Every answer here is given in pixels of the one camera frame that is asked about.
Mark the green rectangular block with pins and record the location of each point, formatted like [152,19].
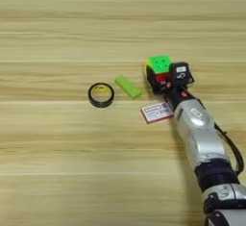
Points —
[128,87]

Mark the red and white card box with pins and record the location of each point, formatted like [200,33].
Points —
[157,112]

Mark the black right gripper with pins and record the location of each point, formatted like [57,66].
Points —
[174,93]

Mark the black box with white label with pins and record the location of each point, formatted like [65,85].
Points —
[181,72]

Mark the colourful puzzle cube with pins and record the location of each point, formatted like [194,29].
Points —
[160,63]

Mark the black tape roll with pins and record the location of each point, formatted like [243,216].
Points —
[90,95]

